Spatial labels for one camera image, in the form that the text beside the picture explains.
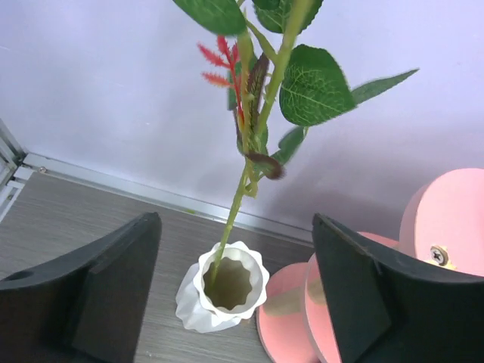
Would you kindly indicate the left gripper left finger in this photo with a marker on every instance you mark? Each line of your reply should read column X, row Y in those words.
column 87, row 305

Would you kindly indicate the green leafy flower stem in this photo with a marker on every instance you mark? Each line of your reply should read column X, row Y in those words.
column 277, row 88

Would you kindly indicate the pink three-tier shelf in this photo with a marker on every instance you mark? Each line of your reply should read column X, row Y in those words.
column 442, row 225

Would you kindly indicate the white ribbed ceramic vase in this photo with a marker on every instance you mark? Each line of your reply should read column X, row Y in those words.
column 206, row 305

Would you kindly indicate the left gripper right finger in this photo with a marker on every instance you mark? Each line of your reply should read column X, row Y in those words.
column 386, row 306

